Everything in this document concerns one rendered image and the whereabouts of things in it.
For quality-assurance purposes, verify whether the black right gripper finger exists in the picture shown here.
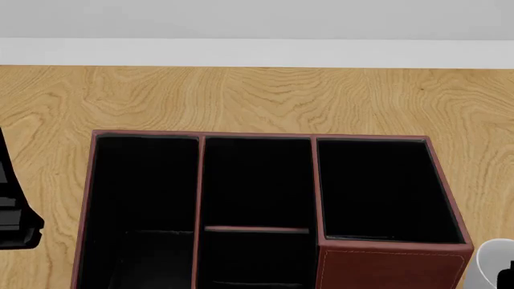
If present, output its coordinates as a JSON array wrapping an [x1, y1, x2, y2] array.
[[497, 260, 514, 289]]

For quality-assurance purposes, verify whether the brown leather desk caddy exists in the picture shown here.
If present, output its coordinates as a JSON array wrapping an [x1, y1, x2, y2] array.
[[70, 129, 475, 289]]

